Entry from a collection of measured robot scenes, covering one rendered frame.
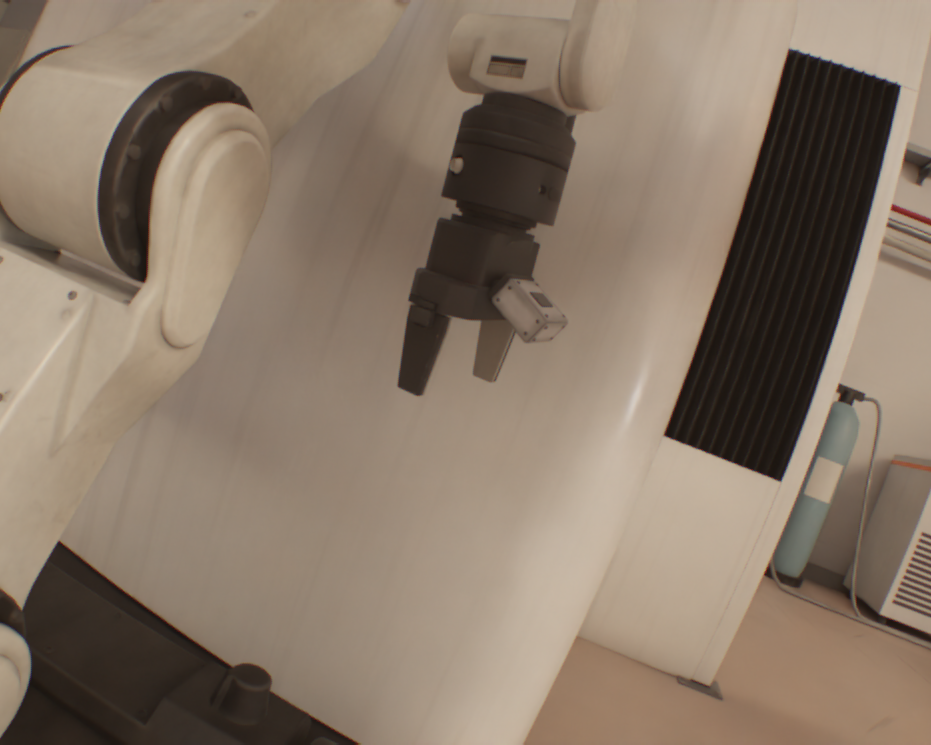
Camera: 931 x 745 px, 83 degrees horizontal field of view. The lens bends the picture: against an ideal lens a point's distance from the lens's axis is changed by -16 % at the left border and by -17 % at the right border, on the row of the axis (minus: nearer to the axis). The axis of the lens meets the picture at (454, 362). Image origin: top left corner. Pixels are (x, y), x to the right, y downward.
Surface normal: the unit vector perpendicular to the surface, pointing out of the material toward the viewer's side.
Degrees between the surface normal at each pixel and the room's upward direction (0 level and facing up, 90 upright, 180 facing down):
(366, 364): 90
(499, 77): 103
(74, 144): 92
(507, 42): 98
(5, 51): 90
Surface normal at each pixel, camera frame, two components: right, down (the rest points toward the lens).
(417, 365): -0.53, 0.06
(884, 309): -0.27, -0.07
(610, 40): 0.81, 0.33
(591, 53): 0.20, 0.28
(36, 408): 0.92, 0.36
